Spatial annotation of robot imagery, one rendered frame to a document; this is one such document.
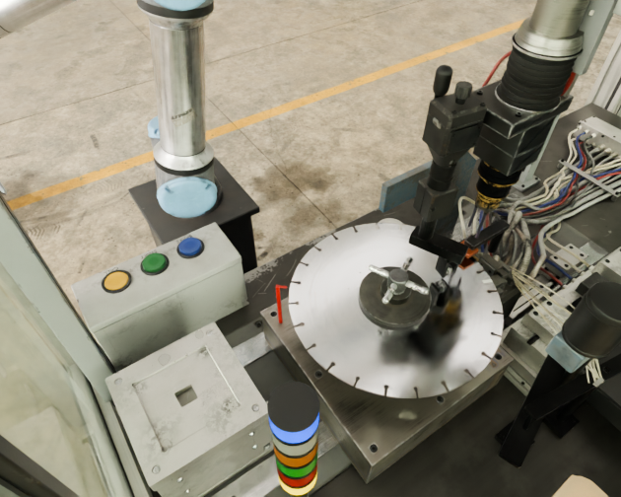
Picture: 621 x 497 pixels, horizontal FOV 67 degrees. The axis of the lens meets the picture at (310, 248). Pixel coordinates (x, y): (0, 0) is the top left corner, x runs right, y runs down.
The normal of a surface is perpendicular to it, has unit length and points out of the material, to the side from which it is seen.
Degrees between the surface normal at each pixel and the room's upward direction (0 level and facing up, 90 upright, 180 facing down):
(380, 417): 0
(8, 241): 90
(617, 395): 0
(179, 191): 97
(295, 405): 0
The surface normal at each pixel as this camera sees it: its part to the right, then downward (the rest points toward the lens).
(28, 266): 0.56, 0.62
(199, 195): 0.25, 0.80
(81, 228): 0.00, -0.67
